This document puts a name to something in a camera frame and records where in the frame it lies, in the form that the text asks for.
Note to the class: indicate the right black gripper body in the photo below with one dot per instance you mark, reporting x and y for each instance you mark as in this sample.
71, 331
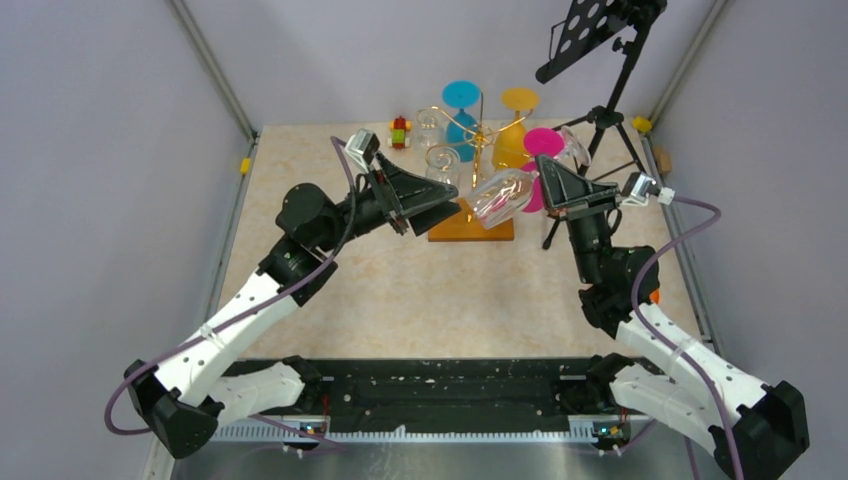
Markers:
579, 210

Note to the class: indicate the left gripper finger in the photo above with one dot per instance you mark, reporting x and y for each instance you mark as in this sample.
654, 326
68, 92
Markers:
426, 220
410, 187

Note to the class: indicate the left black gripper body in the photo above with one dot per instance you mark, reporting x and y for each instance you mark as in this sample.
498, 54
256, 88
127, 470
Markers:
388, 202

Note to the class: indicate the clear wine glass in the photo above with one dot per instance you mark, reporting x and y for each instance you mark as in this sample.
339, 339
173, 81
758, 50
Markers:
505, 194

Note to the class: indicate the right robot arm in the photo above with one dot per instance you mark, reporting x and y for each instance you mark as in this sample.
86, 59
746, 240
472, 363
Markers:
752, 429

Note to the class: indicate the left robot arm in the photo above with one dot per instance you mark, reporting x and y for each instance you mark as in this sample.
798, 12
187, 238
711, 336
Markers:
186, 396

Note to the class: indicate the magenta wine glass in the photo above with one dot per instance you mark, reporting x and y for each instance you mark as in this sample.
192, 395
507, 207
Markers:
539, 140

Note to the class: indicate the yellow wine glass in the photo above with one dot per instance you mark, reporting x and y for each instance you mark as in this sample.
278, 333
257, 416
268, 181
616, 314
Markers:
508, 149

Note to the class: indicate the blue wine glass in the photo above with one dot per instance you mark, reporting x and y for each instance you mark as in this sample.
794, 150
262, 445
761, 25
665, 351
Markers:
459, 132

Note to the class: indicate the clear hanging glass front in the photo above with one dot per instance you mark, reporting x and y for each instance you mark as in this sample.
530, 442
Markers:
443, 165

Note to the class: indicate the clear hanging glass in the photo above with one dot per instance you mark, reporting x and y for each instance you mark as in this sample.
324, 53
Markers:
428, 131
443, 165

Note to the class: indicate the colourful toy car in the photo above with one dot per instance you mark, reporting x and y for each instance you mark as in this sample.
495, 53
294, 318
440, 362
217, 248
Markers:
400, 130

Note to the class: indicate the clear hanging glass back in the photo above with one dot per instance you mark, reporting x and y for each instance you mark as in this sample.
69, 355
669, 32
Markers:
428, 131

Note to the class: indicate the yellow corner clamp right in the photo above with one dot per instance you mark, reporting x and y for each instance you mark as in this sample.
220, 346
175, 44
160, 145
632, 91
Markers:
642, 124

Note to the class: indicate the black music stand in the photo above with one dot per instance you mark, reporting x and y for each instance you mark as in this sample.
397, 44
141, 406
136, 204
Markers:
623, 26

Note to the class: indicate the gold wire glass rack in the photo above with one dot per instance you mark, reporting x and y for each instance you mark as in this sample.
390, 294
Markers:
461, 227

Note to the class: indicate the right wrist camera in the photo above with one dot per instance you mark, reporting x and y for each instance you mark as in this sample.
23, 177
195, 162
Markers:
640, 188

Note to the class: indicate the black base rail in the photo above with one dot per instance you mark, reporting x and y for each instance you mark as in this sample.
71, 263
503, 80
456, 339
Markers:
496, 397

